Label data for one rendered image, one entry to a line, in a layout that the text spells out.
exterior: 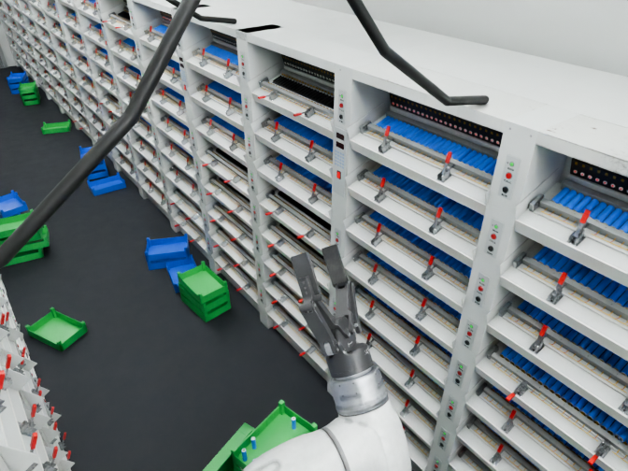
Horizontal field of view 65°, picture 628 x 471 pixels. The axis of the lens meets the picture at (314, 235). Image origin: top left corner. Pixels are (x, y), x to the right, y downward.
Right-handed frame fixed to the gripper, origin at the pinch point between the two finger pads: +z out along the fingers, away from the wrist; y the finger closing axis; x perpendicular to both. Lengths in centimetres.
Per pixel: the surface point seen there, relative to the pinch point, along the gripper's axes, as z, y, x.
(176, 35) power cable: 39.2, 12.7, 6.4
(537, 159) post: 7, -64, -41
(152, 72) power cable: 35.0, 14.0, 11.5
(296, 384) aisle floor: -66, -169, 106
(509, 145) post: 13, -63, -36
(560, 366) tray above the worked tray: -52, -78, -30
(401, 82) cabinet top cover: 44, -79, -12
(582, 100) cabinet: 20, -84, -58
